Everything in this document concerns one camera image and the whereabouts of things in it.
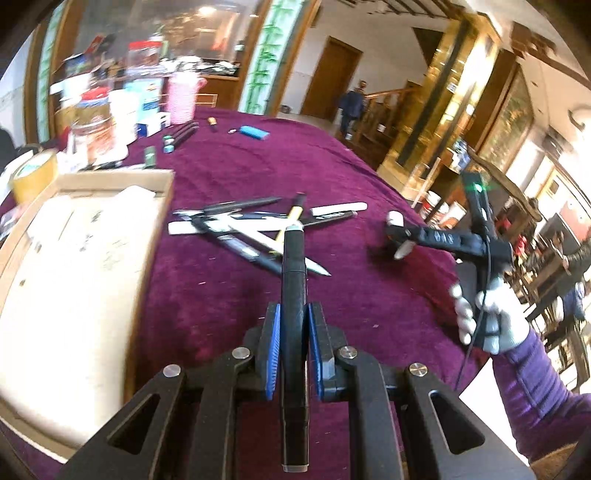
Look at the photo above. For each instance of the dark blue jacket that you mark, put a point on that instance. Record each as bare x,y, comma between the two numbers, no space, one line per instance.
352,106

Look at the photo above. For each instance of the green marker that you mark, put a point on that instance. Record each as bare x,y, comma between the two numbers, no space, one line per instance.
151,157

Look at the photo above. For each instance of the glass jar with red lid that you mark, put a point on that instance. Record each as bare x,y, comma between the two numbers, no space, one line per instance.
92,129

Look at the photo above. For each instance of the small white box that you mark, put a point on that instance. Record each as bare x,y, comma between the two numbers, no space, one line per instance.
154,123

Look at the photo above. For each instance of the blue battery pack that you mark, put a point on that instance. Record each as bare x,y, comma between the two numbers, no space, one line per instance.
254,132

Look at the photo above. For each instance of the person's right hand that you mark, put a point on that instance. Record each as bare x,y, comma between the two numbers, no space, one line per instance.
508,314

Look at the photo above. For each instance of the two dark markers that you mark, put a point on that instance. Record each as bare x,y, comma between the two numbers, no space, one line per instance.
184,138

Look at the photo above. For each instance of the white paper sheet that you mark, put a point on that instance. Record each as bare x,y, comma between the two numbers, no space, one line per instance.
69,300

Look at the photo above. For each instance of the black marker with teal cap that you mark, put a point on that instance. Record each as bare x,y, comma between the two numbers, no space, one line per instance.
182,131

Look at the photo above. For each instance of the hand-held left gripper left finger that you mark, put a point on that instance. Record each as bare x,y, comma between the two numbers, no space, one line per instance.
272,350

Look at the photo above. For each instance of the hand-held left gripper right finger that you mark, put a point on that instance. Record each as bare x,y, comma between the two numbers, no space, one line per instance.
316,350

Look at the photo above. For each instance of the long white marker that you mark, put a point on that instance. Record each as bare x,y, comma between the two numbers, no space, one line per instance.
184,227

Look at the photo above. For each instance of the blue and black pen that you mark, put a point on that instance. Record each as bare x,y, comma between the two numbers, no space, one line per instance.
263,215

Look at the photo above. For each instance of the black marker with grey caps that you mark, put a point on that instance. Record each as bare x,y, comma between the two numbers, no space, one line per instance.
295,286

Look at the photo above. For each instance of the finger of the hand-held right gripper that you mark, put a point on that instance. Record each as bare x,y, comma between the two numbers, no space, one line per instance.
408,242
399,229

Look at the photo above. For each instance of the bottle in pink knitted sleeve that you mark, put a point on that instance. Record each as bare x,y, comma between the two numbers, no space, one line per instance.
184,99

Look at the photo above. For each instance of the yellow and black pen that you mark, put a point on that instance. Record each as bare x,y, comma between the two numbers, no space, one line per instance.
295,207

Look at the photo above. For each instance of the white and red bucket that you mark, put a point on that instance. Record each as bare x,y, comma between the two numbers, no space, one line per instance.
431,205

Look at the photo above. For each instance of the white plastic tub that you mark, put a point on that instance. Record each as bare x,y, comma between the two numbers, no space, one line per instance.
123,115

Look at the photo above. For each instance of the yellowish tape roll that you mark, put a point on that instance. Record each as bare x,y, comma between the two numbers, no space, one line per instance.
34,175

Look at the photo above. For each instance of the thick black pen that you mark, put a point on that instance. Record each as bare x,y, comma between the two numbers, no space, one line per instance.
244,249

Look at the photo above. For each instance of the blue label canister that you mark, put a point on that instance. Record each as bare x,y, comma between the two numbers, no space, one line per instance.
147,99

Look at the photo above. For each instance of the silver and white pen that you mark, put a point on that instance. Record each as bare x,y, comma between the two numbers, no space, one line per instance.
258,240

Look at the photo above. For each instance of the slim black pen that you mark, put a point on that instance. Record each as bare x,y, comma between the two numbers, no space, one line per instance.
337,216

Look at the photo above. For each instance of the white marker with dark band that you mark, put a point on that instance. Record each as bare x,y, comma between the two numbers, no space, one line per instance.
337,208

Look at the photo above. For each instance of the brown wooden door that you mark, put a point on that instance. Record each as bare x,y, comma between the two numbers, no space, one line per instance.
332,78

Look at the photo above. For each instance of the short orange and black pen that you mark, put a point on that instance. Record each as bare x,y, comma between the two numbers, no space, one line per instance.
212,123

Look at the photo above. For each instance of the clear plastic jar red lid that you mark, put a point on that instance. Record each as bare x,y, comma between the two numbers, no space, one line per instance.
145,57

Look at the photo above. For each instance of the dark grey pen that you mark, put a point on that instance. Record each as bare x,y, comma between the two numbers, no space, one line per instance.
240,204

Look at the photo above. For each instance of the bamboo painted glass panel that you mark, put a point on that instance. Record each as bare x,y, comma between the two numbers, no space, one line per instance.
270,55

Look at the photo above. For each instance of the wooden stair railing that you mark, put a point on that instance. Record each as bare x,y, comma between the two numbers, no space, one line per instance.
383,115

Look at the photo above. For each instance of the cardboard box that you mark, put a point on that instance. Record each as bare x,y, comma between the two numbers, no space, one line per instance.
157,177

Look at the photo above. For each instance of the person's right forearm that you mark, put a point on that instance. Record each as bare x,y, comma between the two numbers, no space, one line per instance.
531,392

